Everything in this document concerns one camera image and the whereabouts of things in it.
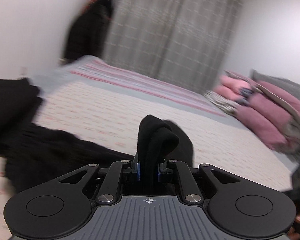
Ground black pants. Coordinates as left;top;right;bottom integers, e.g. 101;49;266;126
0;78;194;194

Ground cherry print bed sheet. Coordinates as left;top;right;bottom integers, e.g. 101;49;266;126
0;56;296;239

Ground striped folded cloth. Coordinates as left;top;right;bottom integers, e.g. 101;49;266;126
204;90;238;116

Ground pink folded blanket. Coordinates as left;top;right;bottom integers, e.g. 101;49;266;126
213;75;254;104

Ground mauve grey folded comforter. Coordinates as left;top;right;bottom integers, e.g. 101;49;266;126
235;93;300;154

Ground black hanging garment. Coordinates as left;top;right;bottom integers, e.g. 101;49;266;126
63;0;113;62

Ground grey patterned curtain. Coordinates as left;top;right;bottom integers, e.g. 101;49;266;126
102;0;241;94

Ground mauve velvet pillow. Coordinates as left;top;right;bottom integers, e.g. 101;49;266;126
255;81;300;120

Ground grey quilted pillow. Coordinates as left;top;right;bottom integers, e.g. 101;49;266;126
251;69;300;99

